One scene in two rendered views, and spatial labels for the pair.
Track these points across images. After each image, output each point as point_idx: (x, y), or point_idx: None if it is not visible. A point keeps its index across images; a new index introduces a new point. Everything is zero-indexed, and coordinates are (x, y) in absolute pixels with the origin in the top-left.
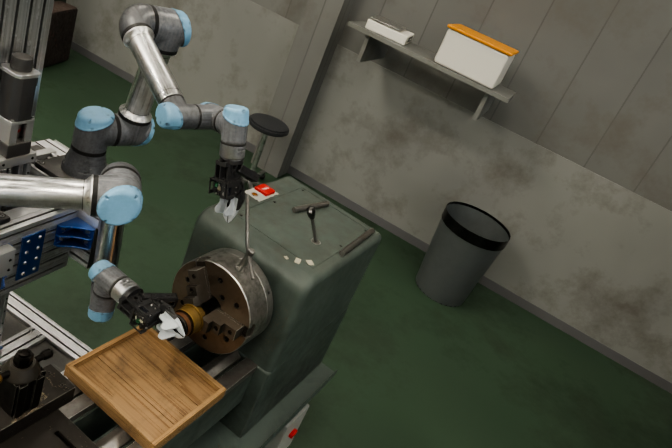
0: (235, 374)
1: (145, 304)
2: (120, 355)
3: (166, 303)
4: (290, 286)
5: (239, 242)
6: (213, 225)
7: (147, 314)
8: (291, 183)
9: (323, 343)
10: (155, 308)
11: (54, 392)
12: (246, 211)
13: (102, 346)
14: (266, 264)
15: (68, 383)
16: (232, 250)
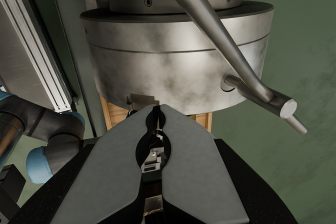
0: None
1: (143, 163)
2: (121, 112)
3: (159, 148)
4: None
5: None
6: None
7: (158, 167)
8: None
9: None
10: (154, 155)
11: (161, 204)
12: None
13: (108, 127)
14: None
15: (160, 196)
16: (167, 35)
